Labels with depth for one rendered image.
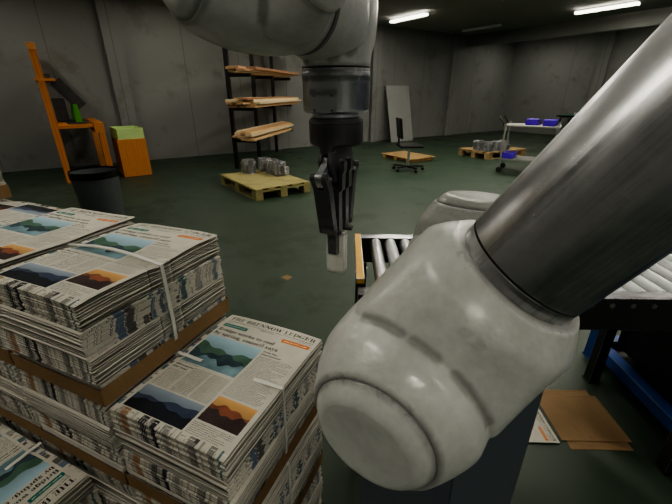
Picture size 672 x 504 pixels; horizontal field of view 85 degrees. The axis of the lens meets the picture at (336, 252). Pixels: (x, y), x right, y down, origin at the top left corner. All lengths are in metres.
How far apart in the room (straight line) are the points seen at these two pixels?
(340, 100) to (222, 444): 0.59
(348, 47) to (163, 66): 9.01
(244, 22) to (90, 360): 0.65
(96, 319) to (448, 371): 0.66
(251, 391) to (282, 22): 0.67
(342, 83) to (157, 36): 9.05
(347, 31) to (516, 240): 0.31
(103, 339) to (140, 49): 8.77
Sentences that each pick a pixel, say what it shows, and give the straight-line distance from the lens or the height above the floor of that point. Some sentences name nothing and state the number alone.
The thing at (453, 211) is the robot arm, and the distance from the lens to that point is 0.46.
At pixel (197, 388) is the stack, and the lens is 0.86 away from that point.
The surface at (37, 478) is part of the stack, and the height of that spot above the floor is 0.60.
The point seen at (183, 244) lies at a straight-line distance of 0.94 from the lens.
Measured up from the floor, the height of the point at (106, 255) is 1.06.
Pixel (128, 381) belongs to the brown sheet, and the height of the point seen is 0.85.
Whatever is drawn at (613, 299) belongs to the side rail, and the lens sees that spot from 1.46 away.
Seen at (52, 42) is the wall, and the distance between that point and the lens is 9.33.
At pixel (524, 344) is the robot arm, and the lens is 0.28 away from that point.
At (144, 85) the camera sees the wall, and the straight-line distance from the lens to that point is 9.37.
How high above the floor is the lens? 1.40
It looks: 24 degrees down
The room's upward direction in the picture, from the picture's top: straight up
